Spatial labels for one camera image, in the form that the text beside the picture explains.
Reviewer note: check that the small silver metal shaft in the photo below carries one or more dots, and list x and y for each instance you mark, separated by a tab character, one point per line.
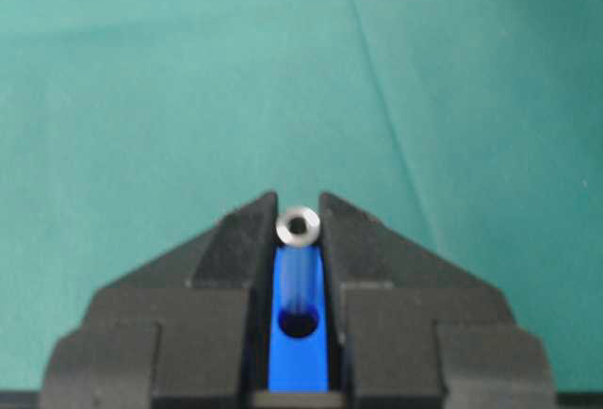
298	230

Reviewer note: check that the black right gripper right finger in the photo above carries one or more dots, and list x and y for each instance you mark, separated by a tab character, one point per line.
411	330

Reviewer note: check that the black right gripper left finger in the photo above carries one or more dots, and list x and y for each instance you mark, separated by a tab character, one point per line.
190	329

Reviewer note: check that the green table cloth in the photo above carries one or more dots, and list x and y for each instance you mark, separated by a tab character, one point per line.
473	127

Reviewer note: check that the blue plastic gear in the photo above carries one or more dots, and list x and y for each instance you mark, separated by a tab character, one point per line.
298	351

